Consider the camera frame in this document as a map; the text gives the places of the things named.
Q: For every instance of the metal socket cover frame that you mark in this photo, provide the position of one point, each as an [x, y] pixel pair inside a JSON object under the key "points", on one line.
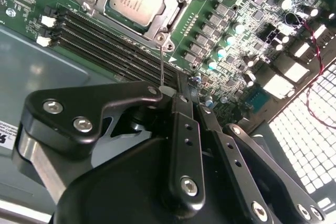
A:
{"points": [[158, 22]]}

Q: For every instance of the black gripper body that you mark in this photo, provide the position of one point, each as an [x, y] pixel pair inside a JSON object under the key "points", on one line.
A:
{"points": [[118, 195]]}

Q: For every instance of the thin metal locking lever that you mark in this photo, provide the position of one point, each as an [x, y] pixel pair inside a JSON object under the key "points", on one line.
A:
{"points": [[161, 64]]}

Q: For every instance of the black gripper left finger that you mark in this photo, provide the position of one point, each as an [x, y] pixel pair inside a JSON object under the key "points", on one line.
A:
{"points": [[39, 124]]}

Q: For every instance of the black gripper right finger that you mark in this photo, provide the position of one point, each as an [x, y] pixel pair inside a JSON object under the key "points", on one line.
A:
{"points": [[233, 154]]}

